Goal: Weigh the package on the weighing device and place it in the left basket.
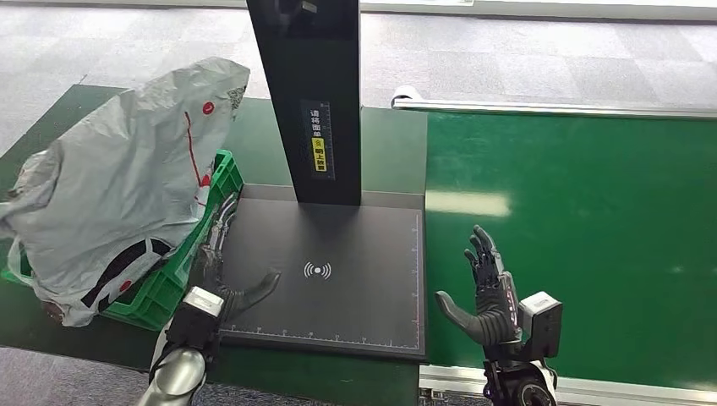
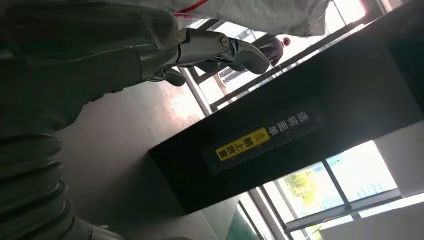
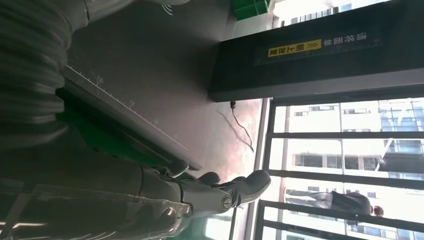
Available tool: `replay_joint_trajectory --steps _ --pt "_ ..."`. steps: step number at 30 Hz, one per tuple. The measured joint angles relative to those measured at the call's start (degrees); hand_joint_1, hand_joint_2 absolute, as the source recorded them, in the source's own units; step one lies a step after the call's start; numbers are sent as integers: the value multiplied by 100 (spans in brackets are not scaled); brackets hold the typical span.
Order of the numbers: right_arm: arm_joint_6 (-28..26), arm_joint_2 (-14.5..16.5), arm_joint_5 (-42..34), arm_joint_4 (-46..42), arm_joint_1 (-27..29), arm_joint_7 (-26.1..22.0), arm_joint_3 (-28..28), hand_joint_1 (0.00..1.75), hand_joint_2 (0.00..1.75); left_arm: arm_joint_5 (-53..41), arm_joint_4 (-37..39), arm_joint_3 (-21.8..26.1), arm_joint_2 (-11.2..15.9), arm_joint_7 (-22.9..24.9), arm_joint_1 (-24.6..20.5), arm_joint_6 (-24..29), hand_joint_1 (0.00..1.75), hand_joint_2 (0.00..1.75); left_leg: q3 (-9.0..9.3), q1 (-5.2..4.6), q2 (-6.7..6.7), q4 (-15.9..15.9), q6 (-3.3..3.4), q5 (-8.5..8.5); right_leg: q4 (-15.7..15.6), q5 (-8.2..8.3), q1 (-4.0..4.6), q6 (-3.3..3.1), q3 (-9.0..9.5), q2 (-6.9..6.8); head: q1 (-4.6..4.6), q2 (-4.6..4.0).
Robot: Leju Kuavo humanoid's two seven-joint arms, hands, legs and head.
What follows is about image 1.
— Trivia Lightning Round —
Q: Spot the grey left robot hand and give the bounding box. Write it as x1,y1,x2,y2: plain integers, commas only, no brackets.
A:
190,192,282,323

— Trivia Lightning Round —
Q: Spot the green plastic basket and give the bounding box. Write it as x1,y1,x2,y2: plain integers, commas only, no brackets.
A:
0,149,244,332

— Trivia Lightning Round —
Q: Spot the green conveyor belt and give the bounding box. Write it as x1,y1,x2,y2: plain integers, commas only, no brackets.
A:
424,112,717,393

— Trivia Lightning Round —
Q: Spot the long silver conveyor rail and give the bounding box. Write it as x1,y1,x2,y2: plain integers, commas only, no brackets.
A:
391,85,717,120

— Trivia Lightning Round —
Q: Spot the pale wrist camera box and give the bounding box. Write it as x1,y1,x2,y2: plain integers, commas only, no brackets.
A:
517,291,563,361
165,286,226,353

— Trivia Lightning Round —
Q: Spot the black scale column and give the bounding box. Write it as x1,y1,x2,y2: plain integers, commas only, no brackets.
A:
247,0,363,207

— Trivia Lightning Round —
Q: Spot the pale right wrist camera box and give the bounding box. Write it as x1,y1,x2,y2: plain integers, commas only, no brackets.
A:
517,291,563,361

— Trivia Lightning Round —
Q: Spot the white conveyor edge rail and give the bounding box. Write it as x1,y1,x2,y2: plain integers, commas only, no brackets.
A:
419,364,717,406

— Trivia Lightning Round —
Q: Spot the grey package with red print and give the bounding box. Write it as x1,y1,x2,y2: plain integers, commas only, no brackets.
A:
0,56,251,329

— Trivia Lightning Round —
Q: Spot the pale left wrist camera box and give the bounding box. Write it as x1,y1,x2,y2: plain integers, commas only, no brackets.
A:
165,286,226,353

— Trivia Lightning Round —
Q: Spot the yellow label sticker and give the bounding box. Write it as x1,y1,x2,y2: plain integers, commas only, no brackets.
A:
311,137,328,173

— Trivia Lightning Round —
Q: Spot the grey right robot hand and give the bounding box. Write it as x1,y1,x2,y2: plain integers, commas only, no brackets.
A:
435,225,523,348

